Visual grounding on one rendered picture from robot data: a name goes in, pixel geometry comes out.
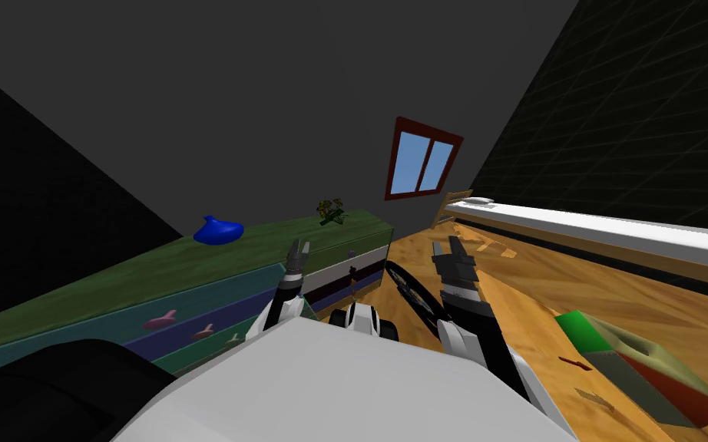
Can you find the small red flat object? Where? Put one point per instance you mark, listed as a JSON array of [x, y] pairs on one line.
[[575, 363]]

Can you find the blue vase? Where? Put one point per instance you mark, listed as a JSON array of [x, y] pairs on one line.
[[219, 232]]

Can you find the white bed with wooden frame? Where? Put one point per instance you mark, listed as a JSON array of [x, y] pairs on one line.
[[606, 230]]

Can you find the brown-pink drawer knob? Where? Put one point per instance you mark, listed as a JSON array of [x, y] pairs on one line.
[[203, 333]]

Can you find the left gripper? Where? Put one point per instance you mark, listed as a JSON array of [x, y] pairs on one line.
[[294, 266]]

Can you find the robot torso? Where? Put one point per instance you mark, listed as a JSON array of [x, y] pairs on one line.
[[329, 393]]

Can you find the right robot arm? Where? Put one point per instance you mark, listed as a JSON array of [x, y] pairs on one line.
[[483, 331]]

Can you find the yellow flower plant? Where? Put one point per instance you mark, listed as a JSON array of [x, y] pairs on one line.
[[330, 212]]

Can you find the blue drawer front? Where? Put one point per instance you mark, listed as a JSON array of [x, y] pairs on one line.
[[240, 310]]

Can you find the green-topped multicolour dresser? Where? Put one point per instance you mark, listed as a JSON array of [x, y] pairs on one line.
[[145, 270]]

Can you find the green red olive box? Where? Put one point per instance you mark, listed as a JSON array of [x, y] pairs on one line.
[[649, 368]]

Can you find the teal drawer front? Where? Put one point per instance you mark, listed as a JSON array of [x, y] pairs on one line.
[[206, 299]]

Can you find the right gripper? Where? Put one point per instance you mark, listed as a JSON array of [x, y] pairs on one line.
[[457, 270]]

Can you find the pink drawer knob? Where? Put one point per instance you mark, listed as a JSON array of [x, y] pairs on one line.
[[160, 321]]

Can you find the red-framed window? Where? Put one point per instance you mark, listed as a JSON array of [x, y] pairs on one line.
[[421, 161]]

